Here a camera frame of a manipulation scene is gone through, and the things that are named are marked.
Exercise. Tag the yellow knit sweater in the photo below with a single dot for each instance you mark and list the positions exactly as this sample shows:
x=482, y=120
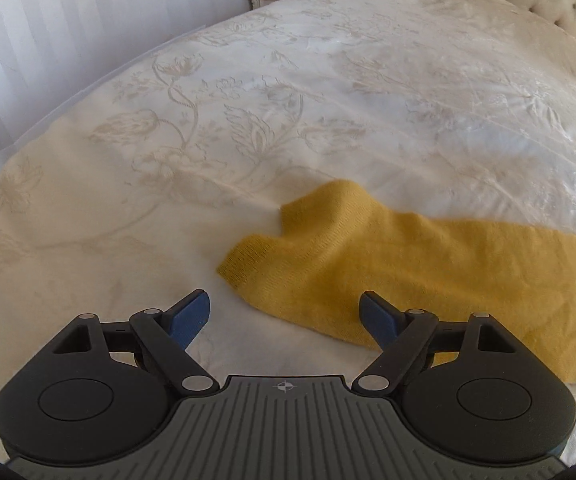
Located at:
x=418, y=270

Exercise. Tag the cream floral bedspread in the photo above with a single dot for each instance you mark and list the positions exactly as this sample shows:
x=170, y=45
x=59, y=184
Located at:
x=268, y=110

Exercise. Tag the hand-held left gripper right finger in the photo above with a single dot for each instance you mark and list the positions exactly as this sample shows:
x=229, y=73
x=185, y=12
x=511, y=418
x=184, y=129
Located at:
x=375, y=317

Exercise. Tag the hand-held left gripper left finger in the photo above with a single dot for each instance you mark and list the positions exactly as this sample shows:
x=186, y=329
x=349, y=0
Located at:
x=191, y=316

